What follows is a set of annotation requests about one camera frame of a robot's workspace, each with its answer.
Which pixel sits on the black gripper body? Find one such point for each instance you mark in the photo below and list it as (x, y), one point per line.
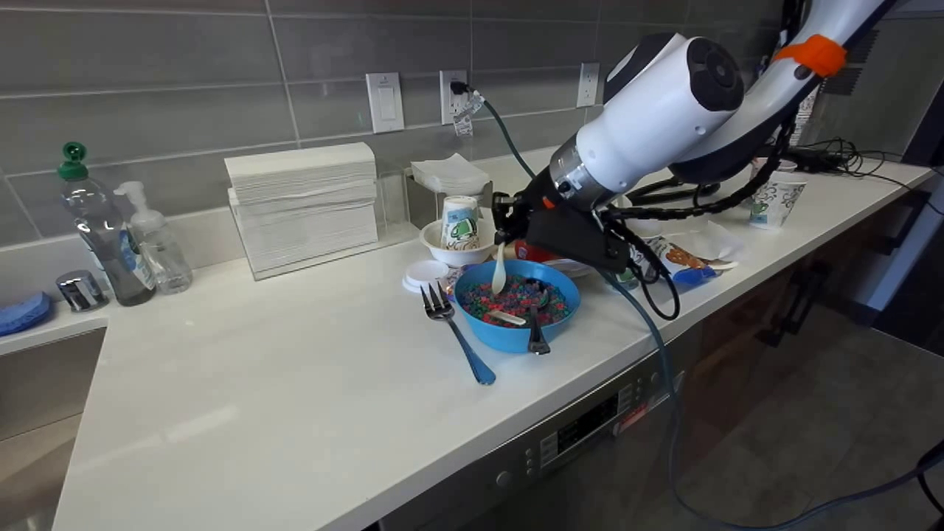
(584, 236)

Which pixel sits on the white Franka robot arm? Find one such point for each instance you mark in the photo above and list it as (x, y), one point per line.
(649, 118)

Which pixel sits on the colourful cereal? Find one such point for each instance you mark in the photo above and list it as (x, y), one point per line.
(549, 300)

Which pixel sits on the white bowl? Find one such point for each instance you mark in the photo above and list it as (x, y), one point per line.
(437, 245)

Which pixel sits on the blue bowl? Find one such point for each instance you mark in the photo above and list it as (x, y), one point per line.
(511, 339)

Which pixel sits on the small printed paper cup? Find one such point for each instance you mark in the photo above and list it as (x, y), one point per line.
(459, 220)

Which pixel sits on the metal napkin dispenser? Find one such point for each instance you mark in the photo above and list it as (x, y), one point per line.
(429, 196)

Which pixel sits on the small white round lid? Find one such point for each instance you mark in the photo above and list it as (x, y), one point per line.
(416, 279)

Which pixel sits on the metal spoon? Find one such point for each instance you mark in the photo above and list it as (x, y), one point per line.
(536, 342)

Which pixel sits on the blue pretzel bag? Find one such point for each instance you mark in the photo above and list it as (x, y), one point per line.
(698, 279)

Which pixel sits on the dishwasher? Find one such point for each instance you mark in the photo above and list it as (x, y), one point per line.
(592, 431)

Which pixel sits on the white paper towel stack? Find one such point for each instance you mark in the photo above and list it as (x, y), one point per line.
(304, 217)

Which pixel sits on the clear soap dispenser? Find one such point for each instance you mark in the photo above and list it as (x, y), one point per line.
(165, 260)

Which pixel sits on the clear bottle green cap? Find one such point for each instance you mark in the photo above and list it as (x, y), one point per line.
(112, 254)

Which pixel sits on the small shiny metal object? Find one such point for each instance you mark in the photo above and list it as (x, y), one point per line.
(78, 292)

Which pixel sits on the blue sponge dish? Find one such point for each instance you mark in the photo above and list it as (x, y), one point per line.
(24, 314)

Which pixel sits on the sink basin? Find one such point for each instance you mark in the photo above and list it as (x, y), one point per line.
(40, 431)

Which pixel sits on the white wall outlet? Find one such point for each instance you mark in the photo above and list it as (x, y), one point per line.
(450, 111)

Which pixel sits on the blank white wall plate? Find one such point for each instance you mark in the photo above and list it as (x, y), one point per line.
(589, 86)

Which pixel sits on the white light switch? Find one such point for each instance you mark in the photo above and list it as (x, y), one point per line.
(384, 105)

